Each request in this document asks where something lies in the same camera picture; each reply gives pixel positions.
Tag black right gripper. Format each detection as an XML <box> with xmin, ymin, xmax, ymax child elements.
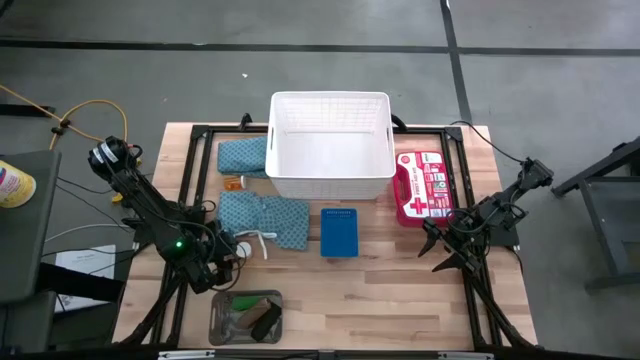
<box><xmin>417</xmin><ymin>213</ymin><xmax>482</xmax><ymax>278</ymax></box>

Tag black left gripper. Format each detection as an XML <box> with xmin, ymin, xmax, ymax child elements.
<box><xmin>186</xmin><ymin>229</ymin><xmax>243</xmax><ymax>296</ymax></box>

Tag blue patterned gown white ties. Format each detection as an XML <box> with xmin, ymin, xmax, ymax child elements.
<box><xmin>218</xmin><ymin>191</ymin><xmax>311</xmax><ymax>261</ymax></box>

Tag dark brown bar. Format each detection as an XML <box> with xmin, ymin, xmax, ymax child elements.
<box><xmin>249</xmin><ymin>301</ymin><xmax>283</xmax><ymax>343</ymax></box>

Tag grey translucent plastic bin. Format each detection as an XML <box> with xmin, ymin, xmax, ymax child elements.
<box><xmin>208</xmin><ymin>289</ymin><xmax>284</xmax><ymax>347</ymax></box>

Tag small blue plastic basket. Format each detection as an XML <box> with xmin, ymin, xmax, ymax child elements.
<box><xmin>319</xmin><ymin>207</ymin><xmax>360</xmax><ymax>259</ymax></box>

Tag large white plastic basket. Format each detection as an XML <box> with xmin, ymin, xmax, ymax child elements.
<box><xmin>264</xmin><ymin>90</ymin><xmax>397</xmax><ymax>201</ymax></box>

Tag red first aid kit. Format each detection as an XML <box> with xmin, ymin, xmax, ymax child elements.
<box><xmin>392</xmin><ymin>150</ymin><xmax>455</xmax><ymax>229</ymax></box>

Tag white paper sheet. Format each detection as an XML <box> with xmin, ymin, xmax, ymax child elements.
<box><xmin>53</xmin><ymin>243</ymin><xmax>117</xmax><ymax>314</ymax></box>

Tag dark grey side table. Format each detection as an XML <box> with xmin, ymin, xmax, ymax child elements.
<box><xmin>0</xmin><ymin>149</ymin><xmax>126</xmax><ymax>354</ymax></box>

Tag yellow and white canister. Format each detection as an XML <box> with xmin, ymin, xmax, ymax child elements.
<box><xmin>0</xmin><ymin>159</ymin><xmax>38</xmax><ymax>209</ymax></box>

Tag silver aluminium bracket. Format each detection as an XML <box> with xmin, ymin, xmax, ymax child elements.
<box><xmin>158</xmin><ymin>349</ymin><xmax>216</xmax><ymax>360</ymax></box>
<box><xmin>437</xmin><ymin>351</ymin><xmax>496</xmax><ymax>360</ymax></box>

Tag black aluminium table frame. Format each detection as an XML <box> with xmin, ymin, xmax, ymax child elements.
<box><xmin>119</xmin><ymin>122</ymin><xmax>539</xmax><ymax>351</ymax></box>

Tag white cable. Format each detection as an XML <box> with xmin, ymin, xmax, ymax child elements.
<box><xmin>43</xmin><ymin>223</ymin><xmax>136</xmax><ymax>244</ymax></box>

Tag black metal table frame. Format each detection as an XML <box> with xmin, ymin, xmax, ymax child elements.
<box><xmin>549</xmin><ymin>132</ymin><xmax>640</xmax><ymax>292</ymax></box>

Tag thin black cable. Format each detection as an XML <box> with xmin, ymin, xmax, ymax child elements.
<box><xmin>54</xmin><ymin>175</ymin><xmax>132</xmax><ymax>224</ymax></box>

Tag yellow extension cable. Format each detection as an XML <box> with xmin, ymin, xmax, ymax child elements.
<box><xmin>0</xmin><ymin>84</ymin><xmax>144</xmax><ymax>204</ymax></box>

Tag black floor strap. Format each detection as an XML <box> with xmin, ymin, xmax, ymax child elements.
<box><xmin>0</xmin><ymin>103</ymin><xmax>56</xmax><ymax>118</ymax></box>

